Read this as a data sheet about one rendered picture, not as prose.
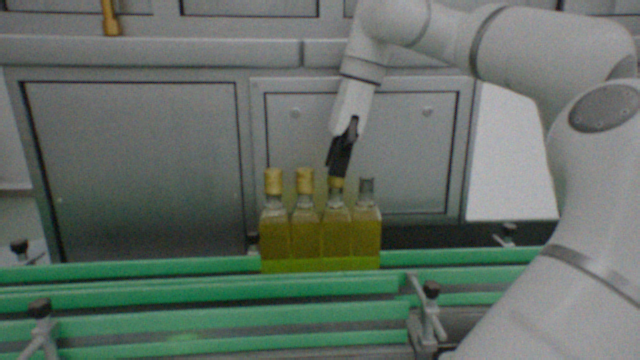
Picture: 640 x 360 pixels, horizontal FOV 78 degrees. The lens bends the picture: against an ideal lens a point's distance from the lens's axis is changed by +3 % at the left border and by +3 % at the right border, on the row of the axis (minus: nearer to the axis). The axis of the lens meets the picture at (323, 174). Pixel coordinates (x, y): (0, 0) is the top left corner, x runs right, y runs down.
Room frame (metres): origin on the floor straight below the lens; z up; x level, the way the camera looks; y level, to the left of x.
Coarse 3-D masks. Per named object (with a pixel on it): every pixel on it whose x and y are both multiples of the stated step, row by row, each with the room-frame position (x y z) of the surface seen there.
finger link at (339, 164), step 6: (342, 144) 0.62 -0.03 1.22; (342, 150) 0.62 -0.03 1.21; (348, 150) 0.63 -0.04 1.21; (336, 156) 0.64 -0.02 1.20; (342, 156) 0.64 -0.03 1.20; (336, 162) 0.64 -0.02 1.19; (342, 162) 0.64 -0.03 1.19; (348, 162) 0.64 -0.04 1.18; (330, 168) 0.64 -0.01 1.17; (336, 168) 0.63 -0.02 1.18; (342, 168) 0.64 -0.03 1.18; (330, 174) 0.64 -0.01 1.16; (336, 174) 0.64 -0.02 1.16; (342, 174) 0.64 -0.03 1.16
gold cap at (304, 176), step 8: (304, 168) 0.68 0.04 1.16; (296, 176) 0.67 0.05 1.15; (304, 176) 0.66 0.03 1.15; (312, 176) 0.67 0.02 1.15; (296, 184) 0.67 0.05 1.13; (304, 184) 0.66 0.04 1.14; (312, 184) 0.67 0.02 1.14; (296, 192) 0.67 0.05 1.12; (304, 192) 0.66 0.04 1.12; (312, 192) 0.66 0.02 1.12
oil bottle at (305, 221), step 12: (300, 216) 0.65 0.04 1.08; (312, 216) 0.65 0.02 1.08; (300, 228) 0.65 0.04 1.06; (312, 228) 0.65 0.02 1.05; (300, 240) 0.65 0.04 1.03; (312, 240) 0.65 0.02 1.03; (300, 252) 0.65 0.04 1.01; (312, 252) 0.65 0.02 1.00; (300, 264) 0.65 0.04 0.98; (312, 264) 0.65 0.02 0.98
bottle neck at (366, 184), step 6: (360, 180) 0.68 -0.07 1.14; (366, 180) 0.67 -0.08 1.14; (372, 180) 0.67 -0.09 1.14; (360, 186) 0.68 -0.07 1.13; (366, 186) 0.67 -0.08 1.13; (372, 186) 0.68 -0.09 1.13; (360, 192) 0.68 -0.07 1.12; (366, 192) 0.67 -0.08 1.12; (372, 192) 0.68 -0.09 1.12; (360, 198) 0.68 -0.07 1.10; (366, 198) 0.67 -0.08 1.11; (372, 198) 0.68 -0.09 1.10; (366, 204) 0.67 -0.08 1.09
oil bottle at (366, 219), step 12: (360, 204) 0.67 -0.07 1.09; (372, 204) 0.67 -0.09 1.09; (360, 216) 0.66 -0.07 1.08; (372, 216) 0.66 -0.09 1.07; (360, 228) 0.66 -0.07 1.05; (372, 228) 0.66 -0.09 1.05; (360, 240) 0.66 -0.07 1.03; (372, 240) 0.66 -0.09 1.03; (360, 252) 0.66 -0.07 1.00; (372, 252) 0.66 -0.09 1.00; (360, 264) 0.66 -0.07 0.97; (372, 264) 0.66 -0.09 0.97
